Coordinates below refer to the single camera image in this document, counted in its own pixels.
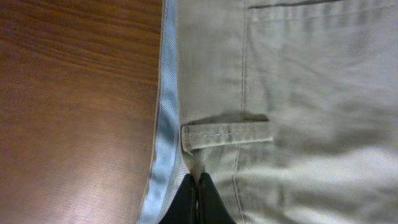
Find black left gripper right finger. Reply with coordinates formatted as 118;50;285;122
198;172;236;224

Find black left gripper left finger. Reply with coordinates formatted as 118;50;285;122
159;174;197;224

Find khaki green shorts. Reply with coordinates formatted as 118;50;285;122
137;0;397;223

